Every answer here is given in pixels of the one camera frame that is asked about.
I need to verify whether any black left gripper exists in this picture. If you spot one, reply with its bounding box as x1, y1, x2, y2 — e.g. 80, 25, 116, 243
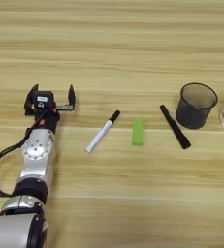
23, 83, 77, 134

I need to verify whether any green eraser block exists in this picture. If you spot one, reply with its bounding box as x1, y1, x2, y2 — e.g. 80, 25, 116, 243
131, 118, 144, 146

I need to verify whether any black marker pen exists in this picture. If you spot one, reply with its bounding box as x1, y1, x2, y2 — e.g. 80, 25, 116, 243
159, 104, 192, 150

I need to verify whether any black mesh pen cup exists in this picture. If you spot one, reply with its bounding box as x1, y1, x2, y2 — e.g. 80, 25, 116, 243
175, 82, 219, 131

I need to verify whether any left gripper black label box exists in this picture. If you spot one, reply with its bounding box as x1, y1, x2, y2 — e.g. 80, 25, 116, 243
32, 90, 55, 110

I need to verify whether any white marker with black cap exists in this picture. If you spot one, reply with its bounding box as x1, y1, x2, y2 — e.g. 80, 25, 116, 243
84, 109, 121, 155

